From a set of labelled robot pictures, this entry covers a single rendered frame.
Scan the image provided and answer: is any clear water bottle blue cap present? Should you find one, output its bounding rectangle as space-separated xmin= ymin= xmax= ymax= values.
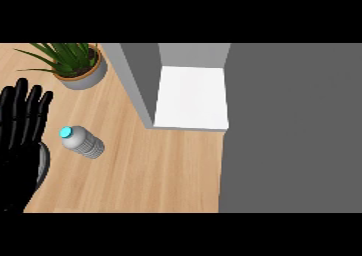
xmin=58 ymin=125 xmax=106 ymax=160

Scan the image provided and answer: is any green plant in grey pot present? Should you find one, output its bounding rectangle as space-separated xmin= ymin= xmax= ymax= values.
xmin=13 ymin=43 xmax=109 ymax=91

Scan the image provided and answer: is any grey open cabinet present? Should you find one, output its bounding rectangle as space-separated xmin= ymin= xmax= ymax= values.
xmin=99 ymin=43 xmax=233 ymax=132

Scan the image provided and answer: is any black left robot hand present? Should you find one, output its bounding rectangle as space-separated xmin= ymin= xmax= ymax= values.
xmin=0 ymin=77 xmax=55 ymax=214

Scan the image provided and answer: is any dark grey cabinet door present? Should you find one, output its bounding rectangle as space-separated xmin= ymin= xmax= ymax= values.
xmin=217 ymin=43 xmax=362 ymax=214

